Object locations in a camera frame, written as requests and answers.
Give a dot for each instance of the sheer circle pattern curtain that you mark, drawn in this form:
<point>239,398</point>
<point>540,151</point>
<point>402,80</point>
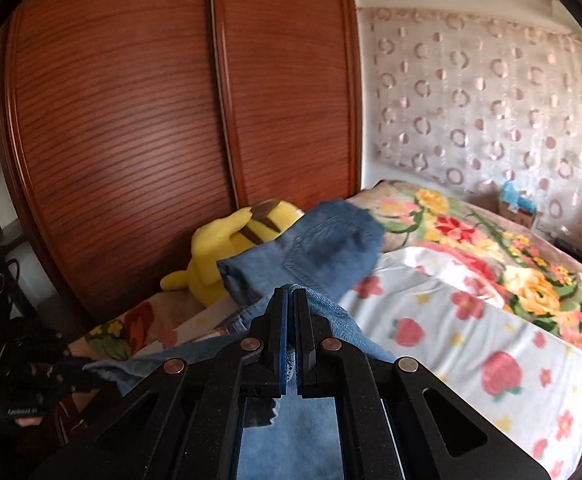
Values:
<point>471,110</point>

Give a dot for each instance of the brown wooden wardrobe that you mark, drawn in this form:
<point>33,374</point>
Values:
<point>121,110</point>

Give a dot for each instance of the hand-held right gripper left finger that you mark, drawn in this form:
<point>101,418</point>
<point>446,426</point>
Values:
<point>285,355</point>

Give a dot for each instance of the floral fleece blanket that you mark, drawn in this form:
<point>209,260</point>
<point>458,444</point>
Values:
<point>451,220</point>

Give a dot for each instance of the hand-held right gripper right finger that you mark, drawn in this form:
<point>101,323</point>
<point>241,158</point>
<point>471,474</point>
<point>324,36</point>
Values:
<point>305,350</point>

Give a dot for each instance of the yellow plush toy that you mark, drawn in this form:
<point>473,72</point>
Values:
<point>211,260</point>

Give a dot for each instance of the blue denim pants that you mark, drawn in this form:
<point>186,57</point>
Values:
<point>321,255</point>

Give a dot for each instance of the blue packet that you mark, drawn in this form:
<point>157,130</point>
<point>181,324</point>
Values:
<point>516,197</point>

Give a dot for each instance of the white strawberry print sheet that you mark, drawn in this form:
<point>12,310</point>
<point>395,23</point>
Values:
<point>446,340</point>

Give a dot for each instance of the small cardboard box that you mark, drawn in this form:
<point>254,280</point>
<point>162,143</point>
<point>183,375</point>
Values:
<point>521,217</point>

